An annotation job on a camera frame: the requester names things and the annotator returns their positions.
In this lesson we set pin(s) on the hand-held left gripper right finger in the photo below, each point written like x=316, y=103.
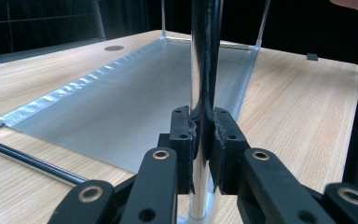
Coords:
x=228, y=137

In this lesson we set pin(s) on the grey two-tier metal rack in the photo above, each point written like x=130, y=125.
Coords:
x=121, y=102

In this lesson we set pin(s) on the grey tape piece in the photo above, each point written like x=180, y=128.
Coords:
x=312, y=57

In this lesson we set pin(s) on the grey round table cap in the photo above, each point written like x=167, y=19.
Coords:
x=114, y=48

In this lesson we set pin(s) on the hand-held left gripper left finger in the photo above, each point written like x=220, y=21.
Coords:
x=181, y=130

